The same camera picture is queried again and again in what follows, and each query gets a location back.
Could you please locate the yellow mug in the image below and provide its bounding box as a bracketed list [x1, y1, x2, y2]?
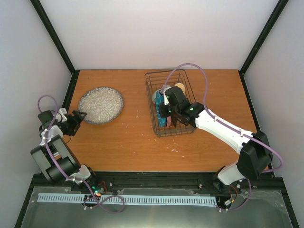
[175, 83, 186, 95]

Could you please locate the black wire dish rack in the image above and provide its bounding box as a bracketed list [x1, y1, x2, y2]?
[144, 68, 197, 138]

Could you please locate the pink dotted plate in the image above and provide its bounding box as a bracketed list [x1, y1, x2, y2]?
[166, 116, 171, 128]

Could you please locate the black aluminium frame rail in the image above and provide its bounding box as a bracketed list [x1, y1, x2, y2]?
[29, 171, 287, 196]

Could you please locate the light blue cable duct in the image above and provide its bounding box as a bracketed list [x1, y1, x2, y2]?
[37, 193, 217, 207]

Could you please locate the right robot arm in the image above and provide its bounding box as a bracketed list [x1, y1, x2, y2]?
[155, 86, 273, 192]

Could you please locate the grey speckled plate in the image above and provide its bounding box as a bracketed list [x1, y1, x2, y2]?
[78, 87, 124, 124]

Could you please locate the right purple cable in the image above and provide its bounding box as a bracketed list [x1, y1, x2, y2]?
[162, 63, 285, 212]

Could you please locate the black mosaic rim plate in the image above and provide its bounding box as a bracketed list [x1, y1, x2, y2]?
[171, 114, 178, 128]

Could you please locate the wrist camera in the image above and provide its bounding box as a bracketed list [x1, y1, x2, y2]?
[162, 87, 170, 105]
[56, 108, 67, 123]

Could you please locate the small electronics board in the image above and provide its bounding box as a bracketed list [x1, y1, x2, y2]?
[92, 180, 107, 197]

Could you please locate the light green bowl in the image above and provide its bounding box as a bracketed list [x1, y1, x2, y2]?
[151, 89, 163, 104]

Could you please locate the teal dotted plate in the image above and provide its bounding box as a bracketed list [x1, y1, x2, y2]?
[155, 95, 167, 128]

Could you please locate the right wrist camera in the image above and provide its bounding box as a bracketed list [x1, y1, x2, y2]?
[162, 87, 170, 105]

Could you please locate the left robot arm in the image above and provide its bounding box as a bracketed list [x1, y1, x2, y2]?
[30, 108, 99, 191]

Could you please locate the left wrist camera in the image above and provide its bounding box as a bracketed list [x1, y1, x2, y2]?
[56, 108, 67, 123]

